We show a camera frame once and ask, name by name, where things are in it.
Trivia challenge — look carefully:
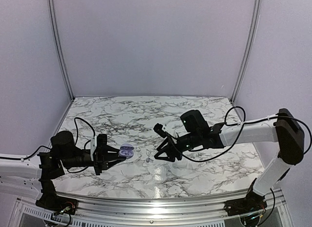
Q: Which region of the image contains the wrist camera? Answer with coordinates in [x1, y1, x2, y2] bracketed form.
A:
[90, 134, 107, 157]
[153, 123, 177, 138]

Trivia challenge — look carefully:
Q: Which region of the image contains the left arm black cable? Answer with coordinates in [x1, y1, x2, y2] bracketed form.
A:
[20, 117, 98, 174]

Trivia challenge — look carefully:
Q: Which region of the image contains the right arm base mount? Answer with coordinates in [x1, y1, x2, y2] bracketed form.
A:
[224, 185, 267, 216]

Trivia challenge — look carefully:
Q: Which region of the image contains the aluminium front rail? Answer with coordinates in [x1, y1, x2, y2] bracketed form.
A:
[8, 189, 293, 227]

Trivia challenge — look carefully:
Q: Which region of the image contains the purple earbud charging case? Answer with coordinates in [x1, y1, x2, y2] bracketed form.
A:
[118, 143, 134, 159]

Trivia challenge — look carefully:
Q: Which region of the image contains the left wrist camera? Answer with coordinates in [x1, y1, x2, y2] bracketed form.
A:
[90, 134, 107, 157]

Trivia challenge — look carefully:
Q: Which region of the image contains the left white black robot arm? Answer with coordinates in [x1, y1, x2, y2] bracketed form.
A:
[0, 131, 127, 210]

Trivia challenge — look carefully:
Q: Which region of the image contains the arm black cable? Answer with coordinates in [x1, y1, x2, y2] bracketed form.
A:
[20, 117, 98, 174]
[180, 106, 246, 163]

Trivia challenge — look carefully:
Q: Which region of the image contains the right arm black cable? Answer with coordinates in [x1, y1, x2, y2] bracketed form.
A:
[180, 106, 246, 163]

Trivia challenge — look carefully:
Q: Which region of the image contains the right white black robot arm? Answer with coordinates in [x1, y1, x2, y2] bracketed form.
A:
[154, 108, 308, 211]

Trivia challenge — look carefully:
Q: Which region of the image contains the right aluminium corner post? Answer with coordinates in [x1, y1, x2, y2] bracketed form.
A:
[231, 0, 262, 104]

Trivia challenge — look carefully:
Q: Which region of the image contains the left aluminium corner post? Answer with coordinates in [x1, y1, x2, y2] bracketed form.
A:
[47, 0, 75, 102]

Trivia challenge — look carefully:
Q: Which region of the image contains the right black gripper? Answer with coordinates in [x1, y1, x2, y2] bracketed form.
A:
[154, 131, 201, 163]

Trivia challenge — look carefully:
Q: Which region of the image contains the aluminium corner post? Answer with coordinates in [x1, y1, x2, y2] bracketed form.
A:
[47, 0, 75, 102]
[231, 0, 262, 104]

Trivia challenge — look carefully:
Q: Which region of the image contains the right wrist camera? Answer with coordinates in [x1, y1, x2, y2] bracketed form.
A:
[153, 123, 177, 138]

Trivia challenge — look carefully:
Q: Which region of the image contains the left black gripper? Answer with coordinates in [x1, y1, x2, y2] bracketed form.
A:
[61, 145, 126, 176]

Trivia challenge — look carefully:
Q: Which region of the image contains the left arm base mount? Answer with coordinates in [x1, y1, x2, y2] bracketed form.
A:
[36, 179, 78, 215]

